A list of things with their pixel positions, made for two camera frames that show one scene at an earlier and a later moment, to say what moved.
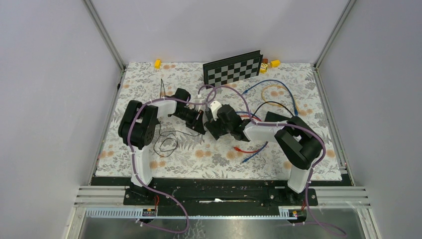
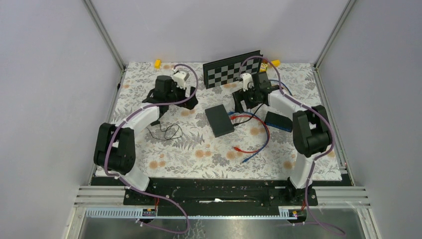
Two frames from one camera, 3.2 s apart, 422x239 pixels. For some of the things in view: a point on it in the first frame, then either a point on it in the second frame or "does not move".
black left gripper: (196, 124) to (190, 103)
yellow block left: (158, 63) does not move
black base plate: (218, 195) does not move
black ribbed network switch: (271, 117) does not move
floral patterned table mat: (223, 131) does not move
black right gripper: (212, 125) to (239, 96)
